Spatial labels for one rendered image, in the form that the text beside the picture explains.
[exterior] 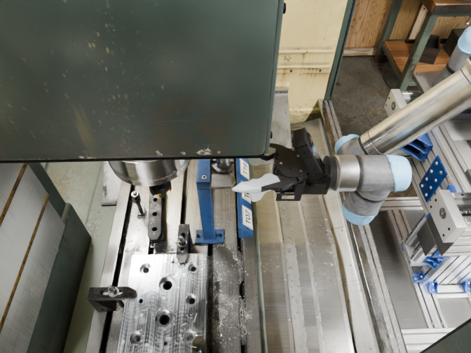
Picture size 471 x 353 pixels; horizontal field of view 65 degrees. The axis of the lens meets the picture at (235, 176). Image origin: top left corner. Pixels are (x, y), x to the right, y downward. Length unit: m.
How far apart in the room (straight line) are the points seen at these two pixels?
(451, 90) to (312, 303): 0.85
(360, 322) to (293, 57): 1.15
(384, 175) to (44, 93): 0.60
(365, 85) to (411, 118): 2.67
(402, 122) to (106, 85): 0.63
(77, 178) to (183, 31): 1.65
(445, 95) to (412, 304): 1.42
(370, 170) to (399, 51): 2.89
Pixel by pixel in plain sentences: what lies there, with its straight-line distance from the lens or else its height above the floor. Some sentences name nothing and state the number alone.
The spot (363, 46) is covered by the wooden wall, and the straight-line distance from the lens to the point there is 3.87.
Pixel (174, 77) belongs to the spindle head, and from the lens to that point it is 0.44.
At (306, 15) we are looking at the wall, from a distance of 1.71.
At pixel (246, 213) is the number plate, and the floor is 0.94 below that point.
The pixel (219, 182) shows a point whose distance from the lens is 1.03.
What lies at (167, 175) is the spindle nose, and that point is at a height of 1.52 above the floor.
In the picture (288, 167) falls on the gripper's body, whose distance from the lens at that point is 0.73.
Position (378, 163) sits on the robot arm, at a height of 1.47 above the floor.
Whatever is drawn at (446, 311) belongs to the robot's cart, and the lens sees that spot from 2.18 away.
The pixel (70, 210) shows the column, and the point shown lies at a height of 0.86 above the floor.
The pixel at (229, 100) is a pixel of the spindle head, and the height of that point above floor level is 1.73.
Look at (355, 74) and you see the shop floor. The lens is 3.65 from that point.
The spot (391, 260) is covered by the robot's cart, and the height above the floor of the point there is 0.21.
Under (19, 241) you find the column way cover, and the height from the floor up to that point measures 1.13.
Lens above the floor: 2.02
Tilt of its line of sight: 51 degrees down
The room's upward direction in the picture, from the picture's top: straight up
